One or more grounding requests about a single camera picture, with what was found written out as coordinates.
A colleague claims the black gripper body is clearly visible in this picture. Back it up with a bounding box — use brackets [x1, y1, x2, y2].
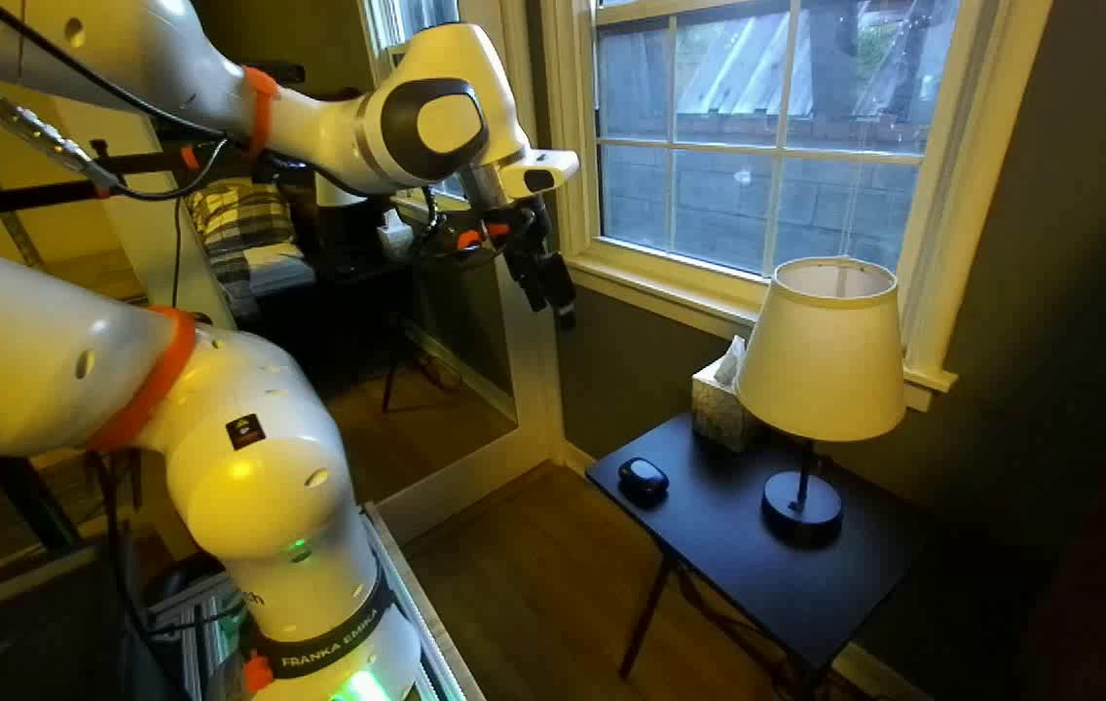
[501, 195, 581, 310]

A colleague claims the table lamp with white shade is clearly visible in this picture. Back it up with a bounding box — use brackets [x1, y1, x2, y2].
[736, 253, 912, 551]

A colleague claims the white framed leaning mirror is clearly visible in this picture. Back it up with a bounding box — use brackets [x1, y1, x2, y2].
[6, 0, 572, 551]

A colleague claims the white tissue box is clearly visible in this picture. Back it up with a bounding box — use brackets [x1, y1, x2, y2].
[690, 332, 760, 457]

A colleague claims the small black round device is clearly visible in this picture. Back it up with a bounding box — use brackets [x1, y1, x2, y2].
[616, 453, 675, 510]

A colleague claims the white framed window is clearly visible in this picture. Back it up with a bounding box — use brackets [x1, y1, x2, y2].
[538, 0, 1060, 418]

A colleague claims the black side table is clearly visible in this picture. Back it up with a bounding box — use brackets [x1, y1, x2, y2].
[583, 408, 934, 692]

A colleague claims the robot mounting cart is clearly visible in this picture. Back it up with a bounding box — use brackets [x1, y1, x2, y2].
[150, 504, 492, 701]

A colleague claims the black stand leg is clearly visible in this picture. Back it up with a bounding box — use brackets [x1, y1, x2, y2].
[0, 453, 85, 556]

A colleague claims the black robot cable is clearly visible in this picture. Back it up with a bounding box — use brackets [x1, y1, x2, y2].
[0, 0, 322, 209]

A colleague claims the black camera boom bar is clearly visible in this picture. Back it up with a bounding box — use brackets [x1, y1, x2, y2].
[0, 149, 195, 227]

